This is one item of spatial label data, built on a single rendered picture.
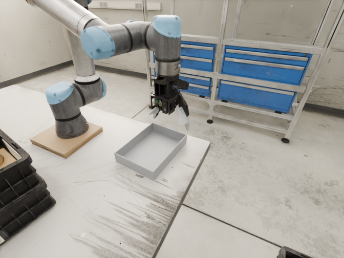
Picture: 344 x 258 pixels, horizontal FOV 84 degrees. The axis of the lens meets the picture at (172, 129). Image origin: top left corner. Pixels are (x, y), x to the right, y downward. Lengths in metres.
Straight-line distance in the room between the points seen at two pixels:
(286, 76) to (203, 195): 1.28
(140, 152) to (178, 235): 0.73
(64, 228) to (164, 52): 0.61
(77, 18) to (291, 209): 1.68
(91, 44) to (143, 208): 0.52
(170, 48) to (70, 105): 0.57
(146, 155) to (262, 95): 1.52
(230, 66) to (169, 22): 1.57
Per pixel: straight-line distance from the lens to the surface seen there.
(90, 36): 0.53
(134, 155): 0.87
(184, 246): 1.41
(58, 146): 1.01
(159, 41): 0.56
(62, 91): 0.95
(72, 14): 0.64
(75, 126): 1.01
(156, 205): 0.71
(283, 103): 2.16
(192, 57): 2.15
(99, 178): 0.82
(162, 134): 0.97
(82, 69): 0.98
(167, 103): 0.60
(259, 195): 1.73
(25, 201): 0.73
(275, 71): 2.05
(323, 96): 3.10
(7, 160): 0.86
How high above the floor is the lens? 1.30
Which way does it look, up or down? 36 degrees down
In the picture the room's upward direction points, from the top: straight up
